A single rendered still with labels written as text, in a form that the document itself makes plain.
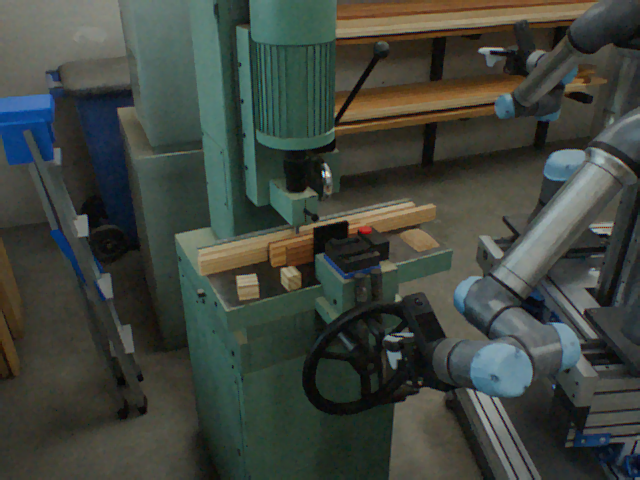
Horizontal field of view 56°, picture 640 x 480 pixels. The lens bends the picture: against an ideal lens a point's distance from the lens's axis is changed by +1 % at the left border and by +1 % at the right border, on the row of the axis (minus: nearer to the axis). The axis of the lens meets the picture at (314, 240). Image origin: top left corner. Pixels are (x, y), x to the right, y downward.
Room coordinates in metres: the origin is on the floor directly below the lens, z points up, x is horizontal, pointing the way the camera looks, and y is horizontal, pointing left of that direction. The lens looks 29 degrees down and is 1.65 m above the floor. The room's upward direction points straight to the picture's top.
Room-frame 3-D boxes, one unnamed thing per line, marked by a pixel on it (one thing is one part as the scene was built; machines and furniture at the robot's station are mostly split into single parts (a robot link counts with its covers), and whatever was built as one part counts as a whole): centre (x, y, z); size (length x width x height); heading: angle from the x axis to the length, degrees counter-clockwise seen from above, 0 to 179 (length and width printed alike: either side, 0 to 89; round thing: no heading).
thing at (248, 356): (1.40, 0.10, 0.76); 0.57 x 0.45 x 0.09; 26
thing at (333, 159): (1.52, -0.02, 1.02); 0.09 x 0.07 x 0.12; 116
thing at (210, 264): (1.32, -0.03, 0.92); 0.66 x 0.02 x 0.04; 116
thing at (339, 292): (1.14, -0.09, 0.92); 0.15 x 0.13 x 0.09; 116
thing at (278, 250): (1.27, -0.01, 0.93); 0.26 x 0.02 x 0.06; 116
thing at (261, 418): (1.39, 0.10, 0.36); 0.58 x 0.45 x 0.71; 26
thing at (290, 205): (1.31, 0.05, 1.03); 0.14 x 0.07 x 0.09; 26
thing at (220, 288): (1.22, -0.05, 0.87); 0.61 x 0.30 x 0.06; 116
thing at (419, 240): (1.34, -0.27, 0.91); 0.10 x 0.07 x 0.02; 26
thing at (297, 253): (1.27, -0.04, 0.93); 0.23 x 0.02 x 0.05; 116
